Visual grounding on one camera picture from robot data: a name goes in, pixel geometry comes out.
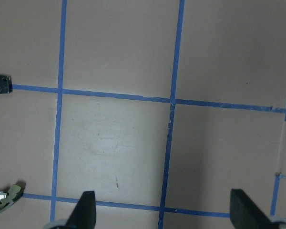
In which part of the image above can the small black flat part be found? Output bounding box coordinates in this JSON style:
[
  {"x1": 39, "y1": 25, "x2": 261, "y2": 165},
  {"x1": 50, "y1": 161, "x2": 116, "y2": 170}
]
[{"x1": 0, "y1": 74, "x2": 13, "y2": 94}]

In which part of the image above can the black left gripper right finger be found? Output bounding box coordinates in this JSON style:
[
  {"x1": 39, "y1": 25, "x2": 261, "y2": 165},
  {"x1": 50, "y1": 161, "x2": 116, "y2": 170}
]
[{"x1": 229, "y1": 189, "x2": 272, "y2": 229}]

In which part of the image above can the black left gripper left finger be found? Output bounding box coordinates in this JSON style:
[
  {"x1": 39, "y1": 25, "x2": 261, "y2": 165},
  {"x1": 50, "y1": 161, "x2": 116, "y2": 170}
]
[{"x1": 65, "y1": 191, "x2": 96, "y2": 229}]

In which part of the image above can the olive brake shoe part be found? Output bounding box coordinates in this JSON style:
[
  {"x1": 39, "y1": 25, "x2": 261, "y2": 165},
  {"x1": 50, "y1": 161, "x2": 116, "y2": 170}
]
[{"x1": 0, "y1": 184, "x2": 25, "y2": 213}]

